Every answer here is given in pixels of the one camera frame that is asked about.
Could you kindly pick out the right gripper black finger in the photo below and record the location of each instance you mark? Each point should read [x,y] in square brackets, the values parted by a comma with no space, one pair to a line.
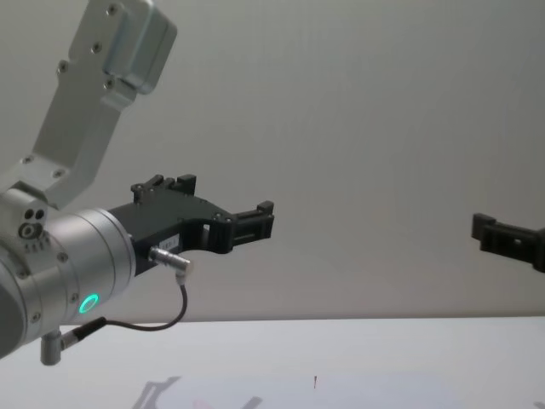
[511,240]

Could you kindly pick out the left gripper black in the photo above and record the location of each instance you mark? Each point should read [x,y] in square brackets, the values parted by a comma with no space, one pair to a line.
[157,221]

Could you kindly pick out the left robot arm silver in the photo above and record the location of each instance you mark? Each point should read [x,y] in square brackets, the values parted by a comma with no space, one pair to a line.
[89,251]

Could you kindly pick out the white curtain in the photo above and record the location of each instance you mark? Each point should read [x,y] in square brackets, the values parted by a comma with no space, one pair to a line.
[340,128]

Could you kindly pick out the white tablecloth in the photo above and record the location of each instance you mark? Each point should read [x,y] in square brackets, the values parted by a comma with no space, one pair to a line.
[340,362]

